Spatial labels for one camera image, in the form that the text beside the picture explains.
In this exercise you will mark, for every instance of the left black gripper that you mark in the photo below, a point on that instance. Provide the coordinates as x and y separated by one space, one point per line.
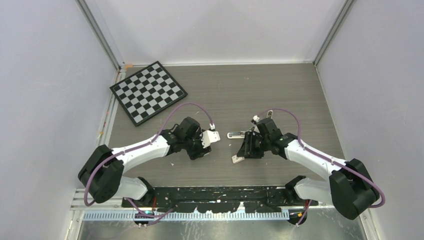
200 151

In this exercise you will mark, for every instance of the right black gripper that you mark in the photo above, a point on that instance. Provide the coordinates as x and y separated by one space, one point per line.
247 149

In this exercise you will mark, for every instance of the small white staple box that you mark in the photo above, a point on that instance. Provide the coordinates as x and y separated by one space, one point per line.
237 159

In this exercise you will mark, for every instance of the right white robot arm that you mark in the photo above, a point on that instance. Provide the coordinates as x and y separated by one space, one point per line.
346 185

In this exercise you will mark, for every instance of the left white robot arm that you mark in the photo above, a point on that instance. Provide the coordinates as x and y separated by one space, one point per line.
103 173

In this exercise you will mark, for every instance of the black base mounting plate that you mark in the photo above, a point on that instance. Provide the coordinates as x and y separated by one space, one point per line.
221 199

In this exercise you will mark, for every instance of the black white chessboard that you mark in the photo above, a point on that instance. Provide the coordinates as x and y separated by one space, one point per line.
147 92

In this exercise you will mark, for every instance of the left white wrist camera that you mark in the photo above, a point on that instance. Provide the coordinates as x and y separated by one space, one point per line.
209 137

